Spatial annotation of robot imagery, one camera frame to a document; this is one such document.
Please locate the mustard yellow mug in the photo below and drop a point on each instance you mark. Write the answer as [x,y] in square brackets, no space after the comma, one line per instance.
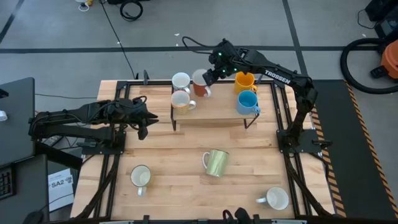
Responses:
[140,175]

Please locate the blue-and-white patterned mug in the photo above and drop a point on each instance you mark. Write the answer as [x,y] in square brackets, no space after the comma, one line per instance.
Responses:
[180,81]

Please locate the black hazard-striped floor mat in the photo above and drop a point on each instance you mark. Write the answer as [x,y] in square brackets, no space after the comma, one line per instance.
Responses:
[351,155]

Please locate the orange mug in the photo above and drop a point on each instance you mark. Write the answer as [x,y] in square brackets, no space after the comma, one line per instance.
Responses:
[244,81]

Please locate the black metal table frame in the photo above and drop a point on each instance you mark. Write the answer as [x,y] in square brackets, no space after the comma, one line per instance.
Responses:
[149,82]

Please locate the black frame clamp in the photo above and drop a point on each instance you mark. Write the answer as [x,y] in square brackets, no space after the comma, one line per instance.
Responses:
[146,219]
[256,218]
[145,76]

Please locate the small white object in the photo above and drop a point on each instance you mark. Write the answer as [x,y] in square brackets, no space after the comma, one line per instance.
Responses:
[2,116]

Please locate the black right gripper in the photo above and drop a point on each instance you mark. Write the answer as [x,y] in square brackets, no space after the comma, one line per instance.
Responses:
[225,60]

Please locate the light blue faceted mug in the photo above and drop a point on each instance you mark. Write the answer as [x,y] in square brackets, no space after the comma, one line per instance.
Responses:
[247,102]

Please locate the wooden shelf riser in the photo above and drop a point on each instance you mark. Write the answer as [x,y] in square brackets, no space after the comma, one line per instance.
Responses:
[220,109]

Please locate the white printed paper sheet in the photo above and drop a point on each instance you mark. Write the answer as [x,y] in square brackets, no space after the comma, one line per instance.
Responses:
[60,186]

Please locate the light green mug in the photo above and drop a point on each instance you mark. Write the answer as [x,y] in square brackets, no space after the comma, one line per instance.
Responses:
[217,163]

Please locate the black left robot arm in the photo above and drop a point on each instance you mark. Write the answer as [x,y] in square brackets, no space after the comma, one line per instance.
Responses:
[62,119]

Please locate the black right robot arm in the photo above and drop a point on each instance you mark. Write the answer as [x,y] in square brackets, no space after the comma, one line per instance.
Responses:
[298,82]

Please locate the black keyboard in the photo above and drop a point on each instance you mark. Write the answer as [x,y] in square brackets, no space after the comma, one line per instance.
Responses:
[6,183]

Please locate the black equipment case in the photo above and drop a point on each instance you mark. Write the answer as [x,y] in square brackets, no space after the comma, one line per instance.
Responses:
[387,25]

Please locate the yellow dotted mug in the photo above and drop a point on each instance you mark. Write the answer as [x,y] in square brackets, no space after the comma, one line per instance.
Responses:
[180,100]

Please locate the grey desk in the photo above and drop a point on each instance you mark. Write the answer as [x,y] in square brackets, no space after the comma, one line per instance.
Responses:
[31,193]

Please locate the orange vacuum cleaner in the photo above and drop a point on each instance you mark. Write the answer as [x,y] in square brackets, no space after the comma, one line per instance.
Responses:
[391,60]

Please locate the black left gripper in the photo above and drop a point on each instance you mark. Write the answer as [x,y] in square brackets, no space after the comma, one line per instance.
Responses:
[136,113]

